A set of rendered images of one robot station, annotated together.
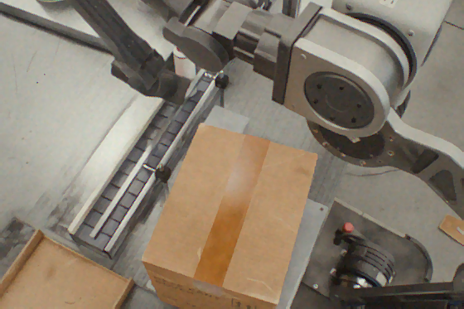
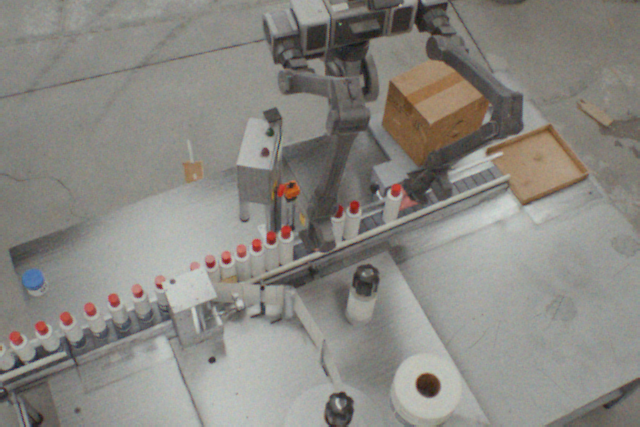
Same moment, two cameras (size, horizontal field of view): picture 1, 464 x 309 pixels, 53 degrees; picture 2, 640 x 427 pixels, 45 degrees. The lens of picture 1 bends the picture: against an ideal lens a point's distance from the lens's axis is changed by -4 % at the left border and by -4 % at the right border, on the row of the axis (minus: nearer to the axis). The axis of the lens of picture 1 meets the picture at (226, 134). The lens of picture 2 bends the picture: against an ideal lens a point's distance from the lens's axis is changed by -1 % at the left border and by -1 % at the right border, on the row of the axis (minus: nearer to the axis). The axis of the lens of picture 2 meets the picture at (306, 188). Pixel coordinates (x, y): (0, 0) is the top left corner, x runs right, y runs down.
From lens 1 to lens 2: 2.63 m
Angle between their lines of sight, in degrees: 63
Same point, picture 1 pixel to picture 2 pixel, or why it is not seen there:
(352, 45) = not seen: outside the picture
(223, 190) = (443, 91)
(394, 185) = not seen: hidden behind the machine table
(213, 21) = (452, 37)
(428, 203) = not seen: hidden behind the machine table
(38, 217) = (521, 216)
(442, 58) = (14, 297)
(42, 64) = (470, 330)
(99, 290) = (505, 160)
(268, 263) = not seen: hidden behind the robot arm
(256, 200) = (432, 80)
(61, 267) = (519, 181)
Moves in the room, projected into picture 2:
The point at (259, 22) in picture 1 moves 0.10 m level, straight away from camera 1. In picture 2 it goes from (442, 19) to (422, 35)
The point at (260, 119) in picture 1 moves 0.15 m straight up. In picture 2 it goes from (353, 185) to (357, 162)
